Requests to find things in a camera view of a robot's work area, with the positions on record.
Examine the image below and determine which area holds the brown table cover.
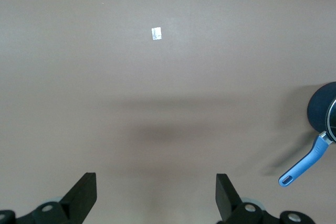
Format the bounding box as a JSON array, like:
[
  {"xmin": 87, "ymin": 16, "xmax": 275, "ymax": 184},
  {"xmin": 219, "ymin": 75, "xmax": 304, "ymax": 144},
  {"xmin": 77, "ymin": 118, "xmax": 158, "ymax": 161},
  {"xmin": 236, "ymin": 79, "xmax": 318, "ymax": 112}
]
[{"xmin": 0, "ymin": 0, "xmax": 336, "ymax": 224}]

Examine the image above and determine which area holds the small white tape patch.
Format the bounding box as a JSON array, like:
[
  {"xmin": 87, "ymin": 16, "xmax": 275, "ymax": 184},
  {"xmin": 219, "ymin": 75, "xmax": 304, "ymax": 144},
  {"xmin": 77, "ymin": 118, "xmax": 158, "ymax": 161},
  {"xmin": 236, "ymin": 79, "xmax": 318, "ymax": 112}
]
[{"xmin": 151, "ymin": 27, "xmax": 162, "ymax": 41}]

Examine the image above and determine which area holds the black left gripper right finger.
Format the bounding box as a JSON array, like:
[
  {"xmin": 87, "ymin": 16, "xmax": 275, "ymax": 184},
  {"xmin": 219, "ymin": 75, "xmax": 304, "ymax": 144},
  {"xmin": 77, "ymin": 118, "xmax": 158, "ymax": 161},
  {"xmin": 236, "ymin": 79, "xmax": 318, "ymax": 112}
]
[{"xmin": 216, "ymin": 173, "xmax": 266, "ymax": 224}]

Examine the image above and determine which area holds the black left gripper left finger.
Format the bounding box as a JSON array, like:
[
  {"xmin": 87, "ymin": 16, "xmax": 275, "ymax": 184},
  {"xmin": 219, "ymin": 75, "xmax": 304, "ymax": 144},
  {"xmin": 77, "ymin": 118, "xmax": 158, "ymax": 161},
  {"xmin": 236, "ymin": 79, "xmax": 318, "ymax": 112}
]
[{"xmin": 16, "ymin": 173, "xmax": 97, "ymax": 224}]

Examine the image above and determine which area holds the dark pot with blue handle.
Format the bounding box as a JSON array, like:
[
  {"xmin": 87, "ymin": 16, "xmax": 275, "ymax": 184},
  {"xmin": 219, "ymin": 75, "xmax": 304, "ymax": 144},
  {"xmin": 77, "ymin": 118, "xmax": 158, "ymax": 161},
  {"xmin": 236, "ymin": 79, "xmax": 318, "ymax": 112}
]
[{"xmin": 278, "ymin": 81, "xmax": 336, "ymax": 188}]

